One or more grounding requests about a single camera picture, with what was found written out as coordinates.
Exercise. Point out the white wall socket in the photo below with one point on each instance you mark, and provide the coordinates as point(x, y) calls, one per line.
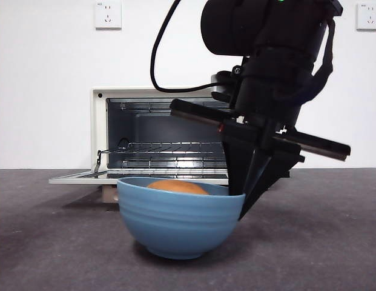
point(369, 17)
point(108, 16)

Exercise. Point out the brown potato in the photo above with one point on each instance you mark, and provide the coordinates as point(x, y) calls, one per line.
point(178, 187)

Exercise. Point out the cream toaster oven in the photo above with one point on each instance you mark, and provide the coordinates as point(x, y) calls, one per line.
point(98, 121)

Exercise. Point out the blue ribbed bowl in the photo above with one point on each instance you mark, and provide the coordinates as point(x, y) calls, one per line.
point(178, 227)

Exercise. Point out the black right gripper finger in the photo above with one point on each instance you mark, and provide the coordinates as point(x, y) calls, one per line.
point(266, 175)
point(237, 160)

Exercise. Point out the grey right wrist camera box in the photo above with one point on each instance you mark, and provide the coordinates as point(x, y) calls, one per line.
point(221, 91)

